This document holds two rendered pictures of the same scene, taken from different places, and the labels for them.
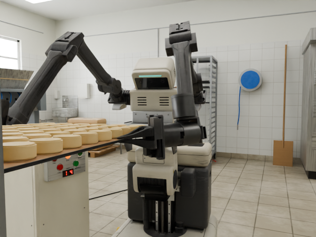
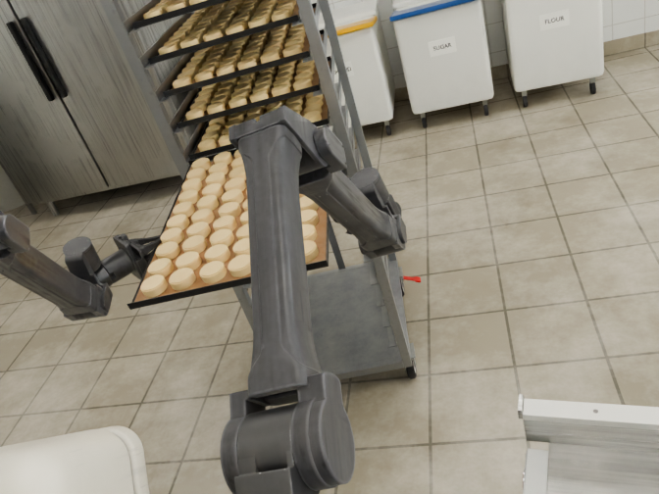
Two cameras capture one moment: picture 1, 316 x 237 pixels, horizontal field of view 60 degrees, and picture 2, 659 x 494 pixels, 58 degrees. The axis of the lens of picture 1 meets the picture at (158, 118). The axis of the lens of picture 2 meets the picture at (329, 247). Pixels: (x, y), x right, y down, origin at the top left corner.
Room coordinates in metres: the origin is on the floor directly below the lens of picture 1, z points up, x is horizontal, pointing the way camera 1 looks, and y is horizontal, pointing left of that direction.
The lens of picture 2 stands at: (1.84, 0.31, 1.61)
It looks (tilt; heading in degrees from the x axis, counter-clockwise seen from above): 32 degrees down; 174
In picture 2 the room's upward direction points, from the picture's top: 19 degrees counter-clockwise
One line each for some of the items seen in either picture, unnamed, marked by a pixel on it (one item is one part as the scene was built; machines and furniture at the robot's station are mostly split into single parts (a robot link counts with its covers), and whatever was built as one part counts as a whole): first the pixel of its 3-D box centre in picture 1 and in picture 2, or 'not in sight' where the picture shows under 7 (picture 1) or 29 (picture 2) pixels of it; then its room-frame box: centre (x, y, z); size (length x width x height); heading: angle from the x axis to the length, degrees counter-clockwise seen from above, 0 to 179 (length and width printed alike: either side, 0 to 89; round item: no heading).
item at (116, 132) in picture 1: (111, 133); (172, 236); (0.63, 0.11, 1.03); 0.05 x 0.05 x 0.02
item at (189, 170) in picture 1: (168, 184); not in sight; (1.54, -0.06, 0.62); 0.28 x 0.27 x 0.25; 74
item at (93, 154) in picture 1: (85, 149); not in sight; (5.68, 1.53, 0.06); 1.20 x 0.80 x 0.11; 69
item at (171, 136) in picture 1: (164, 135); (120, 264); (0.65, -0.02, 1.02); 0.07 x 0.07 x 0.10; 27
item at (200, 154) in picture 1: (169, 177); not in sight; (1.80, -0.07, 0.59); 0.55 x 0.34 x 0.83; 74
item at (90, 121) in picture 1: (87, 121); not in sight; (5.68, 1.47, 0.64); 0.72 x 0.42 x 0.15; 73
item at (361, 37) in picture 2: not in sight; (349, 75); (-2.08, 1.20, 0.39); 0.64 x 0.54 x 0.77; 158
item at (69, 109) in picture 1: (67, 107); not in sight; (6.39, 2.10, 0.92); 1.00 x 0.36 x 1.11; 67
